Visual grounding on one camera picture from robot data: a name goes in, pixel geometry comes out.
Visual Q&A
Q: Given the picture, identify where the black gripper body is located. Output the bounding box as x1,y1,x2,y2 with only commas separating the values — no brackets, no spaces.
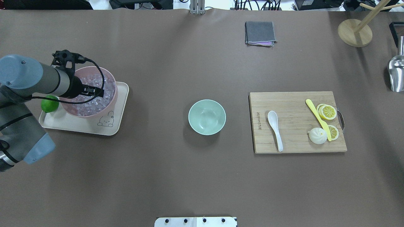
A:
51,50,105,99

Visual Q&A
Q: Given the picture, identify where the white ceramic spoon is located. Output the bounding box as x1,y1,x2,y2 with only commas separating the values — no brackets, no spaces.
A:
267,111,284,152

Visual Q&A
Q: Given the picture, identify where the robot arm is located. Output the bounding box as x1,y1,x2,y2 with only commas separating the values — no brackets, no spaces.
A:
0,50,104,172

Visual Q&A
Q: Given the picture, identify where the pink bowl of ice cubes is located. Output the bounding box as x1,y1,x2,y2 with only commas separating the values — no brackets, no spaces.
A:
59,66,117,118

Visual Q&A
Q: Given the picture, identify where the mint green bowl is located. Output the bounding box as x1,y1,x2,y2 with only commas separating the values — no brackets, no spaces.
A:
188,99,227,136

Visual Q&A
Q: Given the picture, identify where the metal ice scoop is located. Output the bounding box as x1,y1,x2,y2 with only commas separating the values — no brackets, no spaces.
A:
388,36,404,92

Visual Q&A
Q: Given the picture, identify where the green lime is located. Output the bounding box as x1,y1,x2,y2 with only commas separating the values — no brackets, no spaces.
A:
41,95,59,113

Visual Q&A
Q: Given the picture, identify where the beige rabbit tray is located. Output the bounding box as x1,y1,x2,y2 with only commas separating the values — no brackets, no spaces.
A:
39,82,129,136

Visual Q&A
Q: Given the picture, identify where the grey folded cloth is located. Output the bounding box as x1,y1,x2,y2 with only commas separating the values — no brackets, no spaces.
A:
244,21,277,47

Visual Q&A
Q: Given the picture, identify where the bamboo cutting board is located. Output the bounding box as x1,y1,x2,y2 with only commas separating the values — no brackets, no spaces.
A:
249,91,347,154

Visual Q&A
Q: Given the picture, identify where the yellow plastic knife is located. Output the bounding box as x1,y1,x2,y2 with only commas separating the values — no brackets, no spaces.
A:
305,99,332,141

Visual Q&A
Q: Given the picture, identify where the lemon slice stack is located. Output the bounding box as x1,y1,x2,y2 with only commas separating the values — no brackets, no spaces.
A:
316,103,337,120

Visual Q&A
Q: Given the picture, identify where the single lemon slice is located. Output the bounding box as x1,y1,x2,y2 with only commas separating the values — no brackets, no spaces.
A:
328,125,339,141

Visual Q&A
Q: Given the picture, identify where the wooden mug tree stand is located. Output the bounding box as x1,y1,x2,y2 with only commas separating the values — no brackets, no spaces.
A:
337,0,404,48

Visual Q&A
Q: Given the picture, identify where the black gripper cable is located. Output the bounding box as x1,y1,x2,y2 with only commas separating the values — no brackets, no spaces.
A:
30,57,105,104

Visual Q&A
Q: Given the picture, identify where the aluminium frame post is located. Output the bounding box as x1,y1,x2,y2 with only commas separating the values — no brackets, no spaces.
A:
189,0,206,15

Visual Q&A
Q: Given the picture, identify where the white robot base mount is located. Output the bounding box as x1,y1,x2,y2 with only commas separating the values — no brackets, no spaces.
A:
154,216,238,227

